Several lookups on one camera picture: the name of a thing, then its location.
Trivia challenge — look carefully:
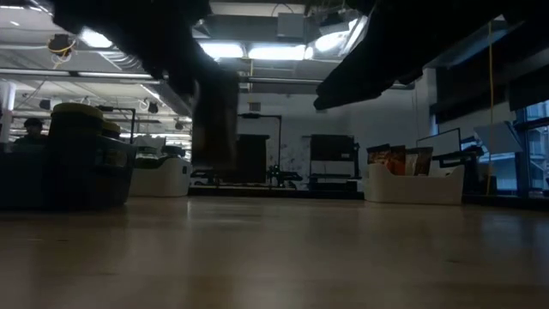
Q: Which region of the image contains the dark grey plastic bin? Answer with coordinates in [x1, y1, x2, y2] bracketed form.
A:
[0, 135, 137, 210]

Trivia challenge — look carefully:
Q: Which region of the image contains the grey horizontal ceiling pipe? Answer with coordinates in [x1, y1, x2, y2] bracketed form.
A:
[0, 67, 415, 90]

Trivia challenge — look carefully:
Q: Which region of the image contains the monitor with white screen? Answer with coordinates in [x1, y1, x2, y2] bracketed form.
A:
[415, 127, 462, 169]

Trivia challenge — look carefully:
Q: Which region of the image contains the silver ribbed air duct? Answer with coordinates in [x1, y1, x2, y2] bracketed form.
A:
[98, 50, 149, 73]

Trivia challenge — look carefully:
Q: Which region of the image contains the person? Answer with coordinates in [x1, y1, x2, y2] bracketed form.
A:
[12, 118, 49, 151]

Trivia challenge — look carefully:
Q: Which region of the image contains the white pillar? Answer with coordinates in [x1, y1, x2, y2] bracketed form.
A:
[0, 81, 17, 145]

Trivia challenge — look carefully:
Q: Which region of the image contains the hanging cable reel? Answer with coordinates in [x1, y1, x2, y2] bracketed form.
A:
[46, 33, 78, 70]

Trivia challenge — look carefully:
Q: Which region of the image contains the white box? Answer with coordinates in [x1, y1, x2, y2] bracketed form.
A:
[132, 135, 166, 158]

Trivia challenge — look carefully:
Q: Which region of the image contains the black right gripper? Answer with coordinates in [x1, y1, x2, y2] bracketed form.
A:
[313, 0, 447, 111]

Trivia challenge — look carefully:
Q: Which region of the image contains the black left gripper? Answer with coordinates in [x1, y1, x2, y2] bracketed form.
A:
[141, 25, 215, 98]

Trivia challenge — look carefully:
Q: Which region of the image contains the black equipment rack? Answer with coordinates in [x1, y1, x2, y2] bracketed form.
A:
[309, 134, 360, 192]

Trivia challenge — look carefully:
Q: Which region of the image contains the tilted grey board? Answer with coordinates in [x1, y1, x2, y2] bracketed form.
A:
[474, 121, 523, 156]

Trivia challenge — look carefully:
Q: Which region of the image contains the silver rectangular air duct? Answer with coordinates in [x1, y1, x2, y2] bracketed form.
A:
[424, 19, 522, 72]

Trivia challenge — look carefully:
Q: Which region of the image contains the white plastic bin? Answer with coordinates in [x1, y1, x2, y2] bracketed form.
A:
[128, 156, 192, 198]
[362, 164, 466, 206]

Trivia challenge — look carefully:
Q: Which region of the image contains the bright ceiling light panel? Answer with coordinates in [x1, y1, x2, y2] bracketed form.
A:
[199, 40, 314, 61]

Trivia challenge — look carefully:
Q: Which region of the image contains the grey ceiling box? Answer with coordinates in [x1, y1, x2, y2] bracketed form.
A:
[276, 12, 305, 39]

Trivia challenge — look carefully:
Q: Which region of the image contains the black cabinet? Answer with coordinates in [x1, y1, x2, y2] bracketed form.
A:
[238, 134, 270, 185]

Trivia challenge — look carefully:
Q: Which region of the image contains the glass window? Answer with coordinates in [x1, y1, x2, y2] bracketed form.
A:
[512, 101, 549, 194]

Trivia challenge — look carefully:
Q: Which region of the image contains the tall black stand frame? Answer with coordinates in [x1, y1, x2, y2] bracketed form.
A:
[238, 112, 283, 185]

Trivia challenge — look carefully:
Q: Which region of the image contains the low black stand frame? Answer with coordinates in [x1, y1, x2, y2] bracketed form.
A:
[96, 106, 136, 143]

